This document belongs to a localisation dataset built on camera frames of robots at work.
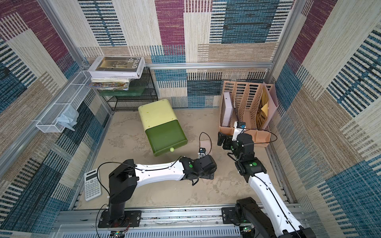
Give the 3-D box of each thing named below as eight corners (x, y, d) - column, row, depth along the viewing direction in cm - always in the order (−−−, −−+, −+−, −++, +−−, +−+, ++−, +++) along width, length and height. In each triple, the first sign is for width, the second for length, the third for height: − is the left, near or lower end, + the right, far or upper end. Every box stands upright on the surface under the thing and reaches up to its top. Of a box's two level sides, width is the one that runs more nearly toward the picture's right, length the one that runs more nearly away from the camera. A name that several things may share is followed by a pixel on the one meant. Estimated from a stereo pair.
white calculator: (88, 201, 81) (85, 200, 79) (85, 175, 90) (83, 174, 89) (102, 194, 84) (100, 193, 82) (98, 169, 93) (96, 168, 91)
